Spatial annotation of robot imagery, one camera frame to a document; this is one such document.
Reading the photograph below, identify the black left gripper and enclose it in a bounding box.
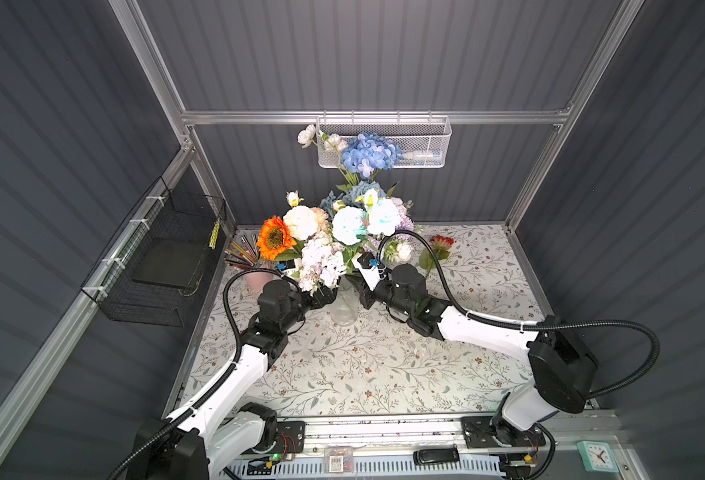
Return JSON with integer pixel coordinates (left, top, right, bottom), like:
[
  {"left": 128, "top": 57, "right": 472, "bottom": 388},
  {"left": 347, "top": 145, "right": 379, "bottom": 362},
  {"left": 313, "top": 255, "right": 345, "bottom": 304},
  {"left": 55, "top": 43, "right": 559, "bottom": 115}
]
[{"left": 277, "top": 271, "right": 336, "bottom": 335}]

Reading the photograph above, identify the purple white flower bunch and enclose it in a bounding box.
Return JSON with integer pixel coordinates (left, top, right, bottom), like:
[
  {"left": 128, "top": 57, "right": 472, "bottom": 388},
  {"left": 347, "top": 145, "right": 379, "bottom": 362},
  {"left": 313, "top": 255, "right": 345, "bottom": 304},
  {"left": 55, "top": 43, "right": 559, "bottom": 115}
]
[{"left": 383, "top": 197, "right": 414, "bottom": 266}]

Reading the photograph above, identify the red berry sprig stem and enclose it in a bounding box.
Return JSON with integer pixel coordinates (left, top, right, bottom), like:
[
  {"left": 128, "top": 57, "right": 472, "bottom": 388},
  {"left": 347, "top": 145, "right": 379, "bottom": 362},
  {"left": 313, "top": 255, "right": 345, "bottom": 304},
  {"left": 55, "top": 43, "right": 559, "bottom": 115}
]
[{"left": 418, "top": 235, "right": 454, "bottom": 276}]

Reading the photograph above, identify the clear ribbed glass vase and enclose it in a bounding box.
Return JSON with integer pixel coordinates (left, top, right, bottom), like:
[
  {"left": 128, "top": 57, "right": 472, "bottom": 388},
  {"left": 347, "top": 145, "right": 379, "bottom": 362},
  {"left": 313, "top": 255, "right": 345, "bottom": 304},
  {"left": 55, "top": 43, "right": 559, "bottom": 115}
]
[{"left": 330, "top": 276, "right": 359, "bottom": 327}]

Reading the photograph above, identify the pale pink hydrangea stem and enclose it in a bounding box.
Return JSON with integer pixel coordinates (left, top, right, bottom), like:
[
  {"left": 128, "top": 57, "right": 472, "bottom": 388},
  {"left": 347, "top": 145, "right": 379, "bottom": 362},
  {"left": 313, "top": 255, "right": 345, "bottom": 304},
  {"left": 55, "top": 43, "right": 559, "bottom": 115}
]
[{"left": 298, "top": 231, "right": 348, "bottom": 293}]

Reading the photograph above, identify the light teal carnation stem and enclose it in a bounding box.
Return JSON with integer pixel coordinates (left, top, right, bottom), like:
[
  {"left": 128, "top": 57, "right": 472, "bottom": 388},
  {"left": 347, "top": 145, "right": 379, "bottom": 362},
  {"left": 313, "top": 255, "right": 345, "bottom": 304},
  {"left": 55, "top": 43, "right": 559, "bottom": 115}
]
[{"left": 332, "top": 188, "right": 406, "bottom": 273}]

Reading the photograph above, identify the cream peony flower stem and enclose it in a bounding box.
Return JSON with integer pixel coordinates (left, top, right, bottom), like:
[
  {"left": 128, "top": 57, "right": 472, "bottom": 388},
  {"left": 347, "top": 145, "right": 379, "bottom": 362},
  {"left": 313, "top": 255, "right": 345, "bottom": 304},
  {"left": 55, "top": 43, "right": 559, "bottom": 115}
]
[{"left": 282, "top": 191, "right": 328, "bottom": 241}]

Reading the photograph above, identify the dusty blue rose bunch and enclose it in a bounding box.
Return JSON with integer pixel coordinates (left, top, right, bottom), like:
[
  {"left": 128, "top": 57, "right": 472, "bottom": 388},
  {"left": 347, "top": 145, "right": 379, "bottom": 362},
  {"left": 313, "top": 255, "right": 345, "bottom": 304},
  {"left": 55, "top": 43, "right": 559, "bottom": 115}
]
[{"left": 320, "top": 181, "right": 385, "bottom": 216}]

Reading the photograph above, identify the blue hydrangea flower stem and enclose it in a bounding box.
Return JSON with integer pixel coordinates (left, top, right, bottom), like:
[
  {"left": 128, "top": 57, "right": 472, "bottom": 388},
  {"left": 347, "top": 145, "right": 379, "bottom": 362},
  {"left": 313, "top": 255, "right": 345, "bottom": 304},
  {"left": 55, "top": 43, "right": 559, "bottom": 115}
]
[{"left": 340, "top": 132, "right": 404, "bottom": 181}]

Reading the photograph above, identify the white rose stem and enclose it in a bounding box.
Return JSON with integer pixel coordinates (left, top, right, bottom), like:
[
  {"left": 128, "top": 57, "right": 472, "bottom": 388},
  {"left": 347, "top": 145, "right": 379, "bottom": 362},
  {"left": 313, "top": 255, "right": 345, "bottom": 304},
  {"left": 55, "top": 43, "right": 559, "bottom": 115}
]
[{"left": 296, "top": 124, "right": 348, "bottom": 175}]

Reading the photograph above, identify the orange sunflower stem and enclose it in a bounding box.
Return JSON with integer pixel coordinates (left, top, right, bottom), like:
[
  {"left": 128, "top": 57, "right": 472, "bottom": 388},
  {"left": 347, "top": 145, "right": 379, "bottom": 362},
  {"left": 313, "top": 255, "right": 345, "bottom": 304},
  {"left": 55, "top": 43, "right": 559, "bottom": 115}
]
[{"left": 258, "top": 216, "right": 302, "bottom": 261}]

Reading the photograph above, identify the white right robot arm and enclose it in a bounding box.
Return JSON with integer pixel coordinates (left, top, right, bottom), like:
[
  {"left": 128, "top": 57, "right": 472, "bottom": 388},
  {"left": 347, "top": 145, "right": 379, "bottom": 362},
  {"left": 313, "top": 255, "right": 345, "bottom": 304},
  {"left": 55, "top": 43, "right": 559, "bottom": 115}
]
[{"left": 350, "top": 258, "right": 598, "bottom": 447}]

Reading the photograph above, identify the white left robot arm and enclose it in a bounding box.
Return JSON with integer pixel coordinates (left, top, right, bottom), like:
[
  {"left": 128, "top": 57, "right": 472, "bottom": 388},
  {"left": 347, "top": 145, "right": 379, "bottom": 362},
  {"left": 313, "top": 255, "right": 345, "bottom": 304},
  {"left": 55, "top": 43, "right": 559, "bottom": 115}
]
[{"left": 110, "top": 278, "right": 338, "bottom": 479}]

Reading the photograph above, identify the pink pencil cup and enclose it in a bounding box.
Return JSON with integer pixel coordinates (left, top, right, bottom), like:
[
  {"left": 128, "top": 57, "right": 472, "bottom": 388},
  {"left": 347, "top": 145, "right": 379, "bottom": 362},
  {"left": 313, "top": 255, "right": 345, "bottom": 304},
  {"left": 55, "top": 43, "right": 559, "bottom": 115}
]
[{"left": 244, "top": 268, "right": 276, "bottom": 294}]

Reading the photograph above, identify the coloured pencils bundle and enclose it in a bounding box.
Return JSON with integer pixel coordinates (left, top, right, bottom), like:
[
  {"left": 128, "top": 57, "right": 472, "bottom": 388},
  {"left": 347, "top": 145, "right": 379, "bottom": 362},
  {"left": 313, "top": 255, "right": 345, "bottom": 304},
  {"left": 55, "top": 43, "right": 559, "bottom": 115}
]
[{"left": 224, "top": 235, "right": 262, "bottom": 269}]

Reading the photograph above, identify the floral patterned table mat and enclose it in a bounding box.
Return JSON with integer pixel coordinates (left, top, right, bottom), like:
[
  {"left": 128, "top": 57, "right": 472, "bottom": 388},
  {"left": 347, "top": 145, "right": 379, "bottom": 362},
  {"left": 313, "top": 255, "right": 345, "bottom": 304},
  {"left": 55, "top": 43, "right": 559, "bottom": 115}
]
[{"left": 174, "top": 224, "right": 588, "bottom": 420}]

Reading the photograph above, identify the clear small parts box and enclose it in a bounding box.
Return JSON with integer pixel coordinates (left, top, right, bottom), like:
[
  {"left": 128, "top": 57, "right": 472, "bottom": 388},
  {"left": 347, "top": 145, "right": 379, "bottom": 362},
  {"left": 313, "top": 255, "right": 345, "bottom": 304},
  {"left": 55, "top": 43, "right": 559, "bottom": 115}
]
[{"left": 324, "top": 446, "right": 354, "bottom": 474}]

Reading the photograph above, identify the black remote device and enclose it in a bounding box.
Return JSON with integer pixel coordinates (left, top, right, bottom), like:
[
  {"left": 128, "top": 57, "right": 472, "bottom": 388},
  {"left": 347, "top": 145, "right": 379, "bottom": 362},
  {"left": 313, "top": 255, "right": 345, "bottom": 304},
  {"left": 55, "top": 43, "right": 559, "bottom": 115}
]
[{"left": 413, "top": 447, "right": 460, "bottom": 466}]

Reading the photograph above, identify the teal small clock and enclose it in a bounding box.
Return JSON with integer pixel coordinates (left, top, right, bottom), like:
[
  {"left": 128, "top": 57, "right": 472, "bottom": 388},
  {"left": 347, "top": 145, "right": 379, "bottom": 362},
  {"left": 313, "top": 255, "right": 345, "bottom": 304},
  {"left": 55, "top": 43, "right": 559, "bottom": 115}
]
[{"left": 576, "top": 440, "right": 619, "bottom": 474}]

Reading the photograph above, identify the black wire wall basket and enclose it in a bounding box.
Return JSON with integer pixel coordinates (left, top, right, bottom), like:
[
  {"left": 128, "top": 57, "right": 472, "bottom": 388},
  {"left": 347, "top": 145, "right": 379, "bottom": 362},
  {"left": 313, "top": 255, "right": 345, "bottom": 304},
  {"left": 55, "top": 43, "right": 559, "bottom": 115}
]
[{"left": 82, "top": 180, "right": 228, "bottom": 327}]

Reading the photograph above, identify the white wire mesh basket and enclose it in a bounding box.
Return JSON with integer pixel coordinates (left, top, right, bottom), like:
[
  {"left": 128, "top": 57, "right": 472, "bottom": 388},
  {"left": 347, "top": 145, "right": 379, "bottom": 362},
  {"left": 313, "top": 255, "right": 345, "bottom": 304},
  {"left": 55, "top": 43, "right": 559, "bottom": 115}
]
[{"left": 314, "top": 112, "right": 452, "bottom": 169}]

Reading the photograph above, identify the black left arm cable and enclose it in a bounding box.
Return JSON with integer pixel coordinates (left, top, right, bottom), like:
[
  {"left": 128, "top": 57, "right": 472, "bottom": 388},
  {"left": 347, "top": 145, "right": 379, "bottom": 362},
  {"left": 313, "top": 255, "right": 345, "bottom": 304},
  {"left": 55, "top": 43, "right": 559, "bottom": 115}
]
[{"left": 105, "top": 268, "right": 288, "bottom": 480}]

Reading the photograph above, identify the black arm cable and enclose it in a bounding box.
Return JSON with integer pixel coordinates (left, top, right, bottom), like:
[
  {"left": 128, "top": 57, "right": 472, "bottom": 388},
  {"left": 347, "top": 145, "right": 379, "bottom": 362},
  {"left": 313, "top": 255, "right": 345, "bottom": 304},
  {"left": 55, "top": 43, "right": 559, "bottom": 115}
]
[
  {"left": 375, "top": 229, "right": 661, "bottom": 399},
  {"left": 105, "top": 268, "right": 288, "bottom": 480}
]

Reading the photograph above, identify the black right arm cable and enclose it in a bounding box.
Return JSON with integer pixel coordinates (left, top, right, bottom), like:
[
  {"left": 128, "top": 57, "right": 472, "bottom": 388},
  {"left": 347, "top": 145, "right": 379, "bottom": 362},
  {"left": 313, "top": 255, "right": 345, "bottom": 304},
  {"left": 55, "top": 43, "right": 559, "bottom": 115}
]
[{"left": 375, "top": 229, "right": 661, "bottom": 399}]

